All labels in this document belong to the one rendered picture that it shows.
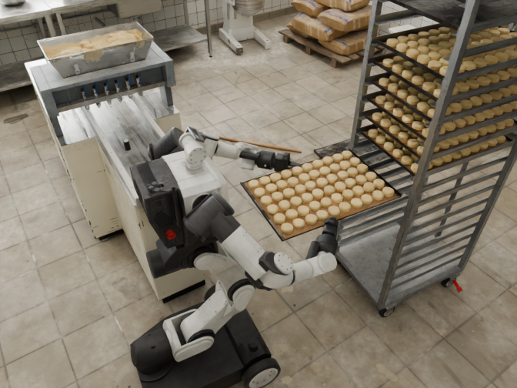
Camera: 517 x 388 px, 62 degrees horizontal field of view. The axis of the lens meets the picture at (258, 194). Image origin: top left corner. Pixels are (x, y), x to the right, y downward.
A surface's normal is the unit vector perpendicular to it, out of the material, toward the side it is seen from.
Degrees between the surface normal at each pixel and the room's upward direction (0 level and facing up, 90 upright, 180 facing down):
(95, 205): 90
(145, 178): 1
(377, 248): 0
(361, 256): 0
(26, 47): 90
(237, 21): 90
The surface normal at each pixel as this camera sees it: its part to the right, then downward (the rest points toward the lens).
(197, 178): 0.01, -0.76
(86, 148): 0.51, 0.56
